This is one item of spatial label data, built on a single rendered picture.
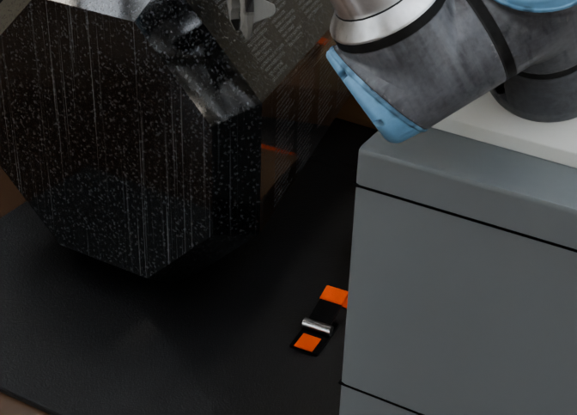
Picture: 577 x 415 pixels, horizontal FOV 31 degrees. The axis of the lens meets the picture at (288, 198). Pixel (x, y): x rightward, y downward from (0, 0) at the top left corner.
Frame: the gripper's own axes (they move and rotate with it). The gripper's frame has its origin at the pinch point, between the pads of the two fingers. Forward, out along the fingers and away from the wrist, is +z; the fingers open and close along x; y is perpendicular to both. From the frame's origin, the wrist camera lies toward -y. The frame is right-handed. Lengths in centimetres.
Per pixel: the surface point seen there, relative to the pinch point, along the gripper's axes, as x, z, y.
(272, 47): 40, 19, 25
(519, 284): -64, 17, 16
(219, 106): 28.8, 26.6, 7.8
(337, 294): 23, 76, 36
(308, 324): 19, 79, 27
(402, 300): -51, 26, 6
